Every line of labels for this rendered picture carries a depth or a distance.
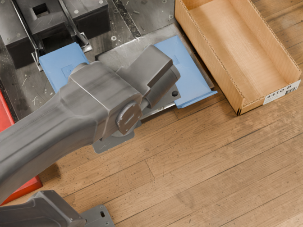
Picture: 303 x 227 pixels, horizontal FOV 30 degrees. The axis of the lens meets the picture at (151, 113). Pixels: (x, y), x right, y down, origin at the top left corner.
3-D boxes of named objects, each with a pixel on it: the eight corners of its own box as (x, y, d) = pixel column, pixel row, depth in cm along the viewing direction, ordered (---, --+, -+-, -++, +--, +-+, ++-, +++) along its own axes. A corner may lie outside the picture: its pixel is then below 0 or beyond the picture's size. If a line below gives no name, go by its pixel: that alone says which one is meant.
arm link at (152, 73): (142, 52, 81) (130, 10, 69) (187, 88, 78) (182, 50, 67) (86, 111, 79) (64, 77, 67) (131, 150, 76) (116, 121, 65)
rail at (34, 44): (37, 56, 101) (34, 49, 99) (11, 3, 106) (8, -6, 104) (40, 56, 101) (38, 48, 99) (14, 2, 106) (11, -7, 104)
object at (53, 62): (76, 130, 92) (75, 122, 90) (39, 58, 98) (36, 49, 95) (115, 112, 94) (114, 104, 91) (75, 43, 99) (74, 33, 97)
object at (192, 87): (181, 115, 101) (182, 107, 98) (144, 49, 107) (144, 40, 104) (216, 99, 102) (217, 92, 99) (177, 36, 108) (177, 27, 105)
